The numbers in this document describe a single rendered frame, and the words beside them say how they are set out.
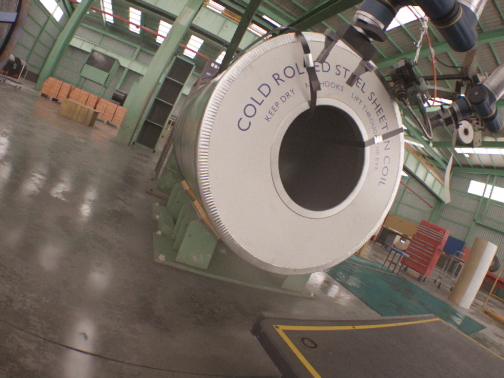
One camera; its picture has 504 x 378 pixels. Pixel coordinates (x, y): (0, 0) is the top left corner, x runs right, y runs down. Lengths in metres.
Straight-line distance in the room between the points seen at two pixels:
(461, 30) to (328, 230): 1.06
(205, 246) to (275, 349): 0.97
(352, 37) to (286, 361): 0.80
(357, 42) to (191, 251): 1.13
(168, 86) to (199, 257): 6.43
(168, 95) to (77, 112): 2.41
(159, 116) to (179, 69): 1.40
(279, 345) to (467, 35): 0.87
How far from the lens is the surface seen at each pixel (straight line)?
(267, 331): 0.46
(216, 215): 1.09
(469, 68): 2.34
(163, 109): 7.40
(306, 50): 1.18
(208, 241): 1.34
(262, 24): 6.67
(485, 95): 1.35
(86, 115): 6.83
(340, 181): 1.52
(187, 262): 1.37
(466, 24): 0.87
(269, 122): 1.11
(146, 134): 7.39
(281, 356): 0.43
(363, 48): 0.87
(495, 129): 1.51
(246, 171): 1.08
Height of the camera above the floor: 0.57
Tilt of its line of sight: 3 degrees down
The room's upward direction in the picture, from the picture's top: 24 degrees clockwise
